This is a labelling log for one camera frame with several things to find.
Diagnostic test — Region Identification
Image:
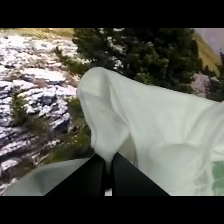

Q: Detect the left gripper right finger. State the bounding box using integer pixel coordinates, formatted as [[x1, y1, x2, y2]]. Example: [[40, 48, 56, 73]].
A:
[[111, 152, 170, 197]]

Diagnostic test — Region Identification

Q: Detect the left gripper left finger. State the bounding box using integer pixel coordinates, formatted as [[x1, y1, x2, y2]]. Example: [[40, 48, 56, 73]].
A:
[[45, 153, 107, 197]]

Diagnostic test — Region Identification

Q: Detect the white T-shirt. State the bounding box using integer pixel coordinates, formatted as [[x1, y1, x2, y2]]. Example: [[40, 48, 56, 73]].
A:
[[3, 66, 224, 197]]

